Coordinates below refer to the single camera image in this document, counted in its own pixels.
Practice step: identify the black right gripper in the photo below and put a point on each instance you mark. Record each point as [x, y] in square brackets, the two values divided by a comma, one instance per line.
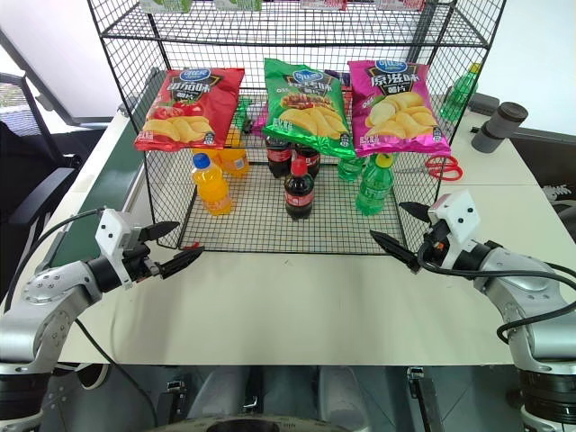
[435, 245]

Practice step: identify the red potato chips bag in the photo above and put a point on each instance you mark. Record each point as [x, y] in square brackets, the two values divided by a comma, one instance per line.
[189, 108]

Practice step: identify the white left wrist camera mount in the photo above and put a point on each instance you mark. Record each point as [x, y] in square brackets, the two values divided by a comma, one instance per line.
[110, 229]

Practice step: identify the magenta potato chips bag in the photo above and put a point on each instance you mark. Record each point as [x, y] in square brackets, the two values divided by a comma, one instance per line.
[398, 112]

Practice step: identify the green white snack box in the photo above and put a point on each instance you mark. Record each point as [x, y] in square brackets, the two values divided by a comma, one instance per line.
[164, 4]
[238, 4]

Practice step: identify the green conveyor belt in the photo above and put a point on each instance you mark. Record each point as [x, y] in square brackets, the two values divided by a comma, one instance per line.
[114, 171]

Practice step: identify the green soda bottle yellow cap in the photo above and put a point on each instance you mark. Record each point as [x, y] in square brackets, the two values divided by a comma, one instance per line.
[373, 186]
[459, 92]

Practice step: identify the purple snack packet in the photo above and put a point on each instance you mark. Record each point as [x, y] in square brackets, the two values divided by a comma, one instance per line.
[262, 118]
[338, 78]

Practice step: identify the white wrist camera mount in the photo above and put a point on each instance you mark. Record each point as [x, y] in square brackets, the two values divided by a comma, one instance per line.
[110, 229]
[456, 213]

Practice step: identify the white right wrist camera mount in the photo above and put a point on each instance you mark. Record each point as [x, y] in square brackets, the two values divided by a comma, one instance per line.
[456, 213]

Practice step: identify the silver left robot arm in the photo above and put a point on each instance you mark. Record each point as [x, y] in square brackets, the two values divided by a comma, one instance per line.
[40, 306]

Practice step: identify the grey cylindrical flask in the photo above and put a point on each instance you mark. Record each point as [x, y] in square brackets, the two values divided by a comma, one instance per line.
[497, 128]

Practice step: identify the black office chair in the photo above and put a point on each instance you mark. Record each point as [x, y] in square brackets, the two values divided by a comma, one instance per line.
[38, 189]

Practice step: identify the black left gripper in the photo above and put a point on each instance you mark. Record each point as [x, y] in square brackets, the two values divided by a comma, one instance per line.
[137, 265]

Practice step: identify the orange soda bottle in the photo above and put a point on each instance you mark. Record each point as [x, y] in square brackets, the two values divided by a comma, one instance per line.
[236, 162]
[213, 186]

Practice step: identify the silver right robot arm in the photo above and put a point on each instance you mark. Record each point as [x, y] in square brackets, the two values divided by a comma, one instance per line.
[517, 279]

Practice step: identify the small green snack packet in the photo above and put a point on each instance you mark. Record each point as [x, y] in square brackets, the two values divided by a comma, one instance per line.
[244, 114]

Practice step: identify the green potato chips bag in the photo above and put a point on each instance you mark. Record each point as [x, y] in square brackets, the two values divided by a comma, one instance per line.
[306, 112]

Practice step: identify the black desk panel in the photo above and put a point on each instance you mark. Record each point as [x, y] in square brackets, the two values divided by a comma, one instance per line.
[549, 153]

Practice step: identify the black box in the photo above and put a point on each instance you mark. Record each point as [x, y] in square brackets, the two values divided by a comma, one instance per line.
[483, 103]

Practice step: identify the red white snack box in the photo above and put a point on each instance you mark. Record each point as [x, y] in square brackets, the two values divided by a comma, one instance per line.
[324, 4]
[399, 4]

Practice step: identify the cola bottle red cap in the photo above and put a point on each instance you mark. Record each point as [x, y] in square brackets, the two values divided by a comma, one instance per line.
[310, 159]
[278, 157]
[298, 193]

